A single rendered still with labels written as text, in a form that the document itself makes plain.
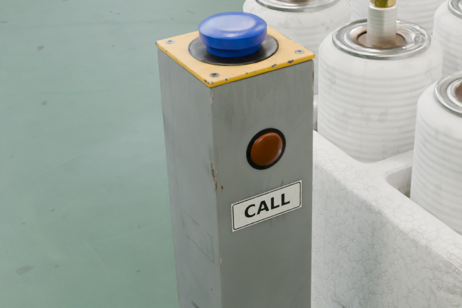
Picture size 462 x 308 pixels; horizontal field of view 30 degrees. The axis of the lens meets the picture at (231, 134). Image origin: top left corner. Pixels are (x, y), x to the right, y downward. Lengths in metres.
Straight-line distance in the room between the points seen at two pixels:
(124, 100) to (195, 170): 0.65
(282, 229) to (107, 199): 0.44
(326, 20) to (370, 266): 0.22
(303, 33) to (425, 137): 0.19
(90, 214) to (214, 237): 0.42
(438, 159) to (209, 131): 0.17
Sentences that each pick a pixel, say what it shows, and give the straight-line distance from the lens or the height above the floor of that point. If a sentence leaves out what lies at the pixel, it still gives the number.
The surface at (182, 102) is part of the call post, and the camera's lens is 0.51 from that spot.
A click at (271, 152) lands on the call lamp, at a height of 0.26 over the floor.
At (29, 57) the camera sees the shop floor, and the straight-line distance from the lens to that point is 1.33.
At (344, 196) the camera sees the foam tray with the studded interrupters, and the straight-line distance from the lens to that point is 0.64.
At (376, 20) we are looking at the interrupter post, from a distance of 0.67.
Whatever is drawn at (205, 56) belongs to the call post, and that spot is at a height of 0.32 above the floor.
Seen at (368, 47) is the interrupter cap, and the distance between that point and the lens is 0.66.
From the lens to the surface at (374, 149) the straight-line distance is 0.67.
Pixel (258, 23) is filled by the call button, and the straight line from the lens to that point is 0.50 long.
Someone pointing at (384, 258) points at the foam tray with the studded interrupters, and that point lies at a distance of 0.62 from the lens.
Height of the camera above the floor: 0.52
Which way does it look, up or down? 29 degrees down
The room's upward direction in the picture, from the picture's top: 2 degrees counter-clockwise
